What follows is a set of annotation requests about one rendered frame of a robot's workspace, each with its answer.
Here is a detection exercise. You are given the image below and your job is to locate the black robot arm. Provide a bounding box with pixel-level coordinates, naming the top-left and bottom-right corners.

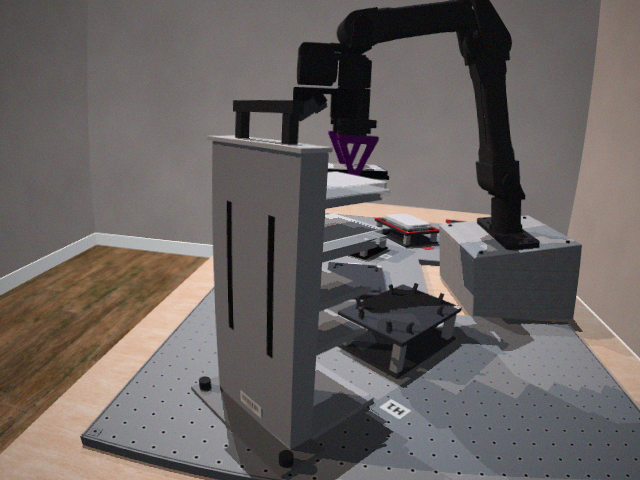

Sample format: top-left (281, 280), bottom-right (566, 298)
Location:
top-left (293, 0), bottom-right (540, 250)

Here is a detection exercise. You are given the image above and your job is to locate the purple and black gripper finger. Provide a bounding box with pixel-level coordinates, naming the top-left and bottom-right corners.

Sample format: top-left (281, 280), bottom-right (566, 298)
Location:
top-left (337, 134), bottom-right (379, 176)
top-left (328, 131), bottom-right (361, 164)

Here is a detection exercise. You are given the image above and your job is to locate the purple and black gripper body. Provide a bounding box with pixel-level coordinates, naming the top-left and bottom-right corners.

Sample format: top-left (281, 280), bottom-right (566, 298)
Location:
top-left (331, 88), bottom-right (377, 136)

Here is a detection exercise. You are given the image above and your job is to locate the white multi-well plate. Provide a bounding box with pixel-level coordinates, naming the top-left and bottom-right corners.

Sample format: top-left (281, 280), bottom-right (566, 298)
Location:
top-left (326, 172), bottom-right (391, 199)

